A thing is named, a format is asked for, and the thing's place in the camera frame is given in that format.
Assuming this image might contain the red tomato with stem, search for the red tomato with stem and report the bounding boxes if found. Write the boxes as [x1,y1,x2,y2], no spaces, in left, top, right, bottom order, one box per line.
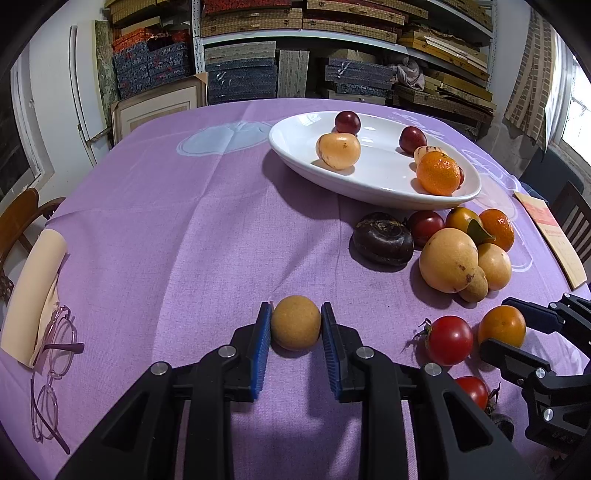
[409,315,474,367]

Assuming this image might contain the grey metal shelving unit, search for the grey metal shelving unit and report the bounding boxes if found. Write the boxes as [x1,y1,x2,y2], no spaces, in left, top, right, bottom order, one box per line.
[191,0,499,100]

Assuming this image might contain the tan booklet with red label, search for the tan booklet with red label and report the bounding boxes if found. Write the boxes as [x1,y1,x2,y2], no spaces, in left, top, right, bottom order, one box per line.
[513,191,588,291]

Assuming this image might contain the bright window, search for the bright window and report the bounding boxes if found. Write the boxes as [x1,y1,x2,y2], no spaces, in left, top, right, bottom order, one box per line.
[547,41,591,167]

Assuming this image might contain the checkered curtain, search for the checkered curtain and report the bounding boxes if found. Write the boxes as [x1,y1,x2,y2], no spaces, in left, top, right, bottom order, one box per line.
[503,9,555,151]

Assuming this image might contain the white framed window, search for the white framed window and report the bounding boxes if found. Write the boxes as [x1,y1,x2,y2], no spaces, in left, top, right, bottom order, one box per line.
[0,60,51,199]

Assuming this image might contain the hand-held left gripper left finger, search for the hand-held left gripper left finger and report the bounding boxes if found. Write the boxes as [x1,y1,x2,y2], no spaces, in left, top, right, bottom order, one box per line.
[55,302,273,480]

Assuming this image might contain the upright grey boxes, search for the upright grey boxes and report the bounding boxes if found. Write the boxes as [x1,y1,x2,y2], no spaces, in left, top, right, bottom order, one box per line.
[277,50,310,99]

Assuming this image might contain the stack of blue floral boxes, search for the stack of blue floral boxes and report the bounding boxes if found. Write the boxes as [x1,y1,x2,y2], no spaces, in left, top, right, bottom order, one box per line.
[112,28,194,100]

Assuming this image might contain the green leaf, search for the green leaf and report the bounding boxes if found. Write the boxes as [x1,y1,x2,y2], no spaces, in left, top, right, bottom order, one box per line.
[466,219,496,245]

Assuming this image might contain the beige paper roll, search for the beige paper roll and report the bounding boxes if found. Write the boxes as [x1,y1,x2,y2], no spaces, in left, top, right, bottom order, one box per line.
[0,228,69,369]

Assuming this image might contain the dark wooden slatted chair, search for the dark wooden slatted chair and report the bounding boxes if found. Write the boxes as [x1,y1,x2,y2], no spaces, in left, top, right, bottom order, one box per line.
[549,181,591,264]

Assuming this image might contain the wooden picture frame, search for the wooden picture frame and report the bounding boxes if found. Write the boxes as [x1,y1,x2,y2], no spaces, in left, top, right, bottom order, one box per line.
[111,73,208,144]

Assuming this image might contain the dark purple fruit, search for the dark purple fruit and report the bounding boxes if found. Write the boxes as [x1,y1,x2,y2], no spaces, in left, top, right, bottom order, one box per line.
[352,212,415,267]

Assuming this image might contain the small orange tangerine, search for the small orange tangerine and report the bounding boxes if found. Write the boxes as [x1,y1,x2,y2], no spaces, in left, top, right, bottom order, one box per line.
[479,209,515,252]

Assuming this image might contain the pink frame eyeglasses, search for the pink frame eyeglasses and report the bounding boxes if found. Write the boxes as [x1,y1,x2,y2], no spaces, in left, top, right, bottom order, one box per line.
[30,305,85,455]

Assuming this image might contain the small tan longan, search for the small tan longan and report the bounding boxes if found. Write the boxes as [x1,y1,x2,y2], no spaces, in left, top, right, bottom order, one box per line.
[270,295,321,352]
[458,265,489,303]

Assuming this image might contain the green marbled board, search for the green marbled board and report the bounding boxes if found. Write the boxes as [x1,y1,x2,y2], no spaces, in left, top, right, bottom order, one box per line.
[95,21,122,102]

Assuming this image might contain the orange yellow tomato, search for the orange yellow tomato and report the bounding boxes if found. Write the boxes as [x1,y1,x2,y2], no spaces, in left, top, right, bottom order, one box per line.
[477,305,527,349]

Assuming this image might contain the white oval plate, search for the white oval plate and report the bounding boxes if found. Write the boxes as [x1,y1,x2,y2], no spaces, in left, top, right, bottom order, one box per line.
[268,111,482,210]

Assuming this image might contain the white board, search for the white board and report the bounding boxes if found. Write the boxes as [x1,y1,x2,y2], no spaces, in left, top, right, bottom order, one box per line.
[69,25,114,141]

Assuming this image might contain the small dark red plum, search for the small dark red plum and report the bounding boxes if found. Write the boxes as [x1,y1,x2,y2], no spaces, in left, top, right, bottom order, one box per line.
[407,210,446,247]

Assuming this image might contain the small pale yellow melon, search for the small pale yellow melon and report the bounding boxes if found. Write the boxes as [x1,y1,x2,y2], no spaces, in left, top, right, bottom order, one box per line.
[475,242,512,291]

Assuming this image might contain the stack of yellow woven boxes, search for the stack of yellow woven boxes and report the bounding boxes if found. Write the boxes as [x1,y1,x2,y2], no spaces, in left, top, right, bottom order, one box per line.
[104,0,195,28]

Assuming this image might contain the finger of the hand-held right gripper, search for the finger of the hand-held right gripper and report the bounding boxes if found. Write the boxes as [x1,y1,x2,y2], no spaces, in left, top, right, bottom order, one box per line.
[502,293,591,347]
[480,338,557,393]

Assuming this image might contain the striped pepino melon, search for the striped pepino melon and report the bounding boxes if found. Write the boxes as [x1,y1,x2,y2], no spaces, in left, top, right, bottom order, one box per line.
[413,145,448,166]

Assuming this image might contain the brown wooden armchair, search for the brown wooden armchair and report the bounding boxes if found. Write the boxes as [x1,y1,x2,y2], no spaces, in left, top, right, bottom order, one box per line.
[0,187,68,301]

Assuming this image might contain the large orange tangerine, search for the large orange tangerine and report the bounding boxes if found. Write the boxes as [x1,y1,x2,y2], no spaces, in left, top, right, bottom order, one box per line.
[416,151,461,195]

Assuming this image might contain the large dark red plum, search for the large dark red plum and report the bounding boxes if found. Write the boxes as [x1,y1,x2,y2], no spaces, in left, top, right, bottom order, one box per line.
[334,111,362,136]

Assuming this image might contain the yellow orange persimmon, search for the yellow orange persimmon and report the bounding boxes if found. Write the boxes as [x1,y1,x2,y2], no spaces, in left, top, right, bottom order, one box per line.
[444,206,483,236]

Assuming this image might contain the stack of grey blue boxes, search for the stack of grey blue boxes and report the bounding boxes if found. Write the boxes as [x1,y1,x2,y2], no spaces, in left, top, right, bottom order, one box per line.
[204,41,279,104]

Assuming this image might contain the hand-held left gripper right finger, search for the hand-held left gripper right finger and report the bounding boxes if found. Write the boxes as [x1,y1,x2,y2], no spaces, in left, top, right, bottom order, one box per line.
[321,302,525,480]

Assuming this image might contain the stack of dark blue boxes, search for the stack of dark blue boxes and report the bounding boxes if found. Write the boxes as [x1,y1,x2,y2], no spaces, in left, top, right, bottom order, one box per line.
[324,58,398,97]

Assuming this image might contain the stack of red patterned boxes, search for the stack of red patterned boxes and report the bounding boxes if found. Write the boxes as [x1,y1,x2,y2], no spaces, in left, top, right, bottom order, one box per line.
[203,0,294,12]

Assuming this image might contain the stack of wooden framed boxes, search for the stack of wooden framed boxes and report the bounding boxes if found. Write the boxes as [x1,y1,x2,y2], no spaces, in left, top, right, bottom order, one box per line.
[392,0,497,139]

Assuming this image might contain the pink cloth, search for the pink cloth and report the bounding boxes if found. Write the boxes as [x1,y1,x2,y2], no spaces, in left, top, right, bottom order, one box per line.
[390,53,426,90]

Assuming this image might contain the stack of tan woven boxes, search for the stack of tan woven boxes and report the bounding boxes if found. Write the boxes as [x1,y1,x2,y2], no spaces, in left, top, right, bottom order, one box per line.
[201,0,407,44]

